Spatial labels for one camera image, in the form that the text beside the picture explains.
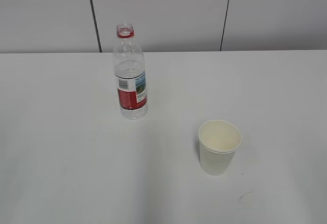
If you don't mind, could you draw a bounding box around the clear plastic water bottle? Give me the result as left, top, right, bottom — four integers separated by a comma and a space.
112, 23, 148, 120

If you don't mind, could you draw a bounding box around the white paper cup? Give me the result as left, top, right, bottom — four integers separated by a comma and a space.
198, 120, 242, 175

